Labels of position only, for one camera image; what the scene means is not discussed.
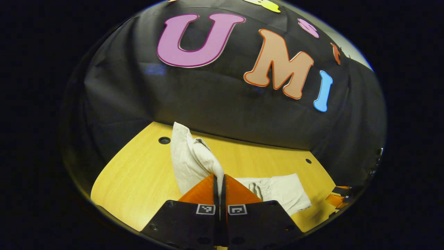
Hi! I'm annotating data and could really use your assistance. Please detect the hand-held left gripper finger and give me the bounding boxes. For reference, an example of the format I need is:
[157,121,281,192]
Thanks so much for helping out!
[221,174,306,249]
[140,173,221,249]

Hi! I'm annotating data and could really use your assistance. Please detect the white jeans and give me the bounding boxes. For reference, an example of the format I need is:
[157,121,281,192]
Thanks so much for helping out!
[171,122,313,216]

